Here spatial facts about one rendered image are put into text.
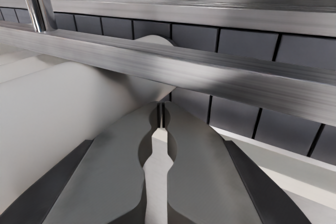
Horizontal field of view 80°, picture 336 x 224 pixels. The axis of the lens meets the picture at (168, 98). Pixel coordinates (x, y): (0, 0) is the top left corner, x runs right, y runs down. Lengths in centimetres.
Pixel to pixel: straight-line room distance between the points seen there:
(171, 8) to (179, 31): 2
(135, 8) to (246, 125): 13
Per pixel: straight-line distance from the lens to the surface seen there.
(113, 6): 20
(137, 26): 19
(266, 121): 17
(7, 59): 21
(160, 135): 17
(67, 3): 25
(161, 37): 17
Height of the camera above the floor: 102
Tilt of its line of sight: 49 degrees down
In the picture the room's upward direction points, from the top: 130 degrees counter-clockwise
